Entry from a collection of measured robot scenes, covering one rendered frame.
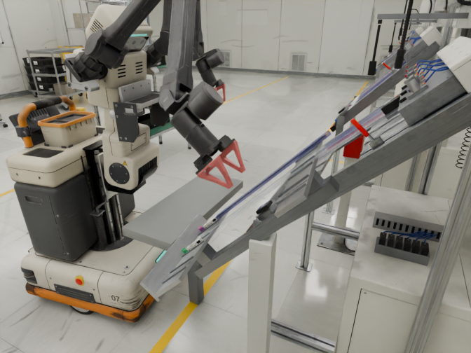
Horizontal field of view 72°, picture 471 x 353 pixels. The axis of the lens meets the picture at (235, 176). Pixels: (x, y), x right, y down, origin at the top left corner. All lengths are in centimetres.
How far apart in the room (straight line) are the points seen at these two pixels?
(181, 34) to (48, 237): 120
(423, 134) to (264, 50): 963
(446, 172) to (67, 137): 221
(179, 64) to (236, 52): 995
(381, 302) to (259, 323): 38
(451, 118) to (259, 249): 53
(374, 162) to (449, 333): 56
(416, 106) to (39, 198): 148
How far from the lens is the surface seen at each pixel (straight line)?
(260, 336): 105
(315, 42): 994
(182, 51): 87
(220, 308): 180
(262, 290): 92
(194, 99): 75
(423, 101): 91
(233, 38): 1081
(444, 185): 252
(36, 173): 159
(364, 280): 111
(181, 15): 93
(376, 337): 126
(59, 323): 194
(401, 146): 90
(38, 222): 175
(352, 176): 94
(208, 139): 75
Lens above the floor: 132
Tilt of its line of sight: 25 degrees down
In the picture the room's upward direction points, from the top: straight up
